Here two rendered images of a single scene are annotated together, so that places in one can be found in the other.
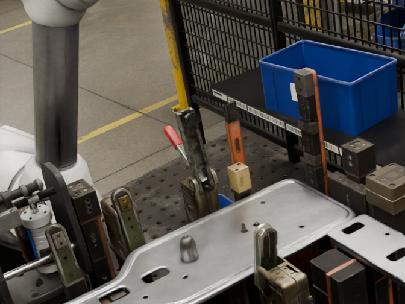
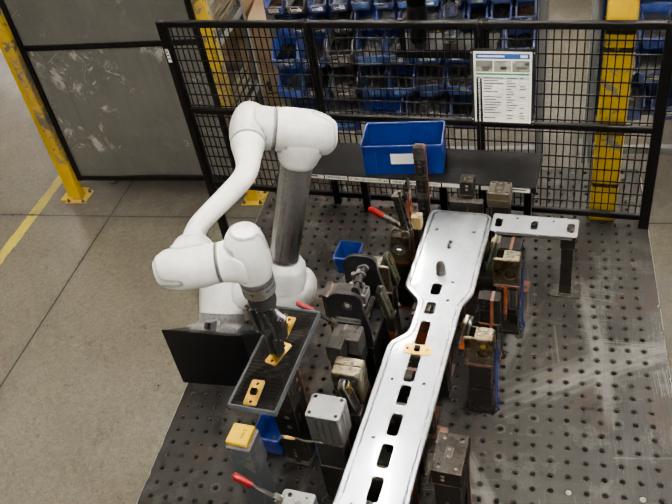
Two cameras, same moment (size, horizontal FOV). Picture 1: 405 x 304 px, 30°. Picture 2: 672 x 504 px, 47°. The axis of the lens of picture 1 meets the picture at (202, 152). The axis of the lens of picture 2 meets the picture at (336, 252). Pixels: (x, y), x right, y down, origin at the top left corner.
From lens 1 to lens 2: 173 cm
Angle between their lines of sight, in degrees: 35
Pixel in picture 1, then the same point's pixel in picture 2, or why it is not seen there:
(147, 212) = not seen: hidden behind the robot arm
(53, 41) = (306, 180)
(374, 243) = (518, 225)
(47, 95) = (297, 215)
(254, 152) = not seen: hidden behind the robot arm
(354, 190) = (474, 203)
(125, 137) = (43, 241)
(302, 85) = (420, 154)
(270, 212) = (448, 232)
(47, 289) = (376, 327)
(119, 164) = (68, 266)
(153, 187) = not seen: hidden behind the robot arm
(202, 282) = (465, 280)
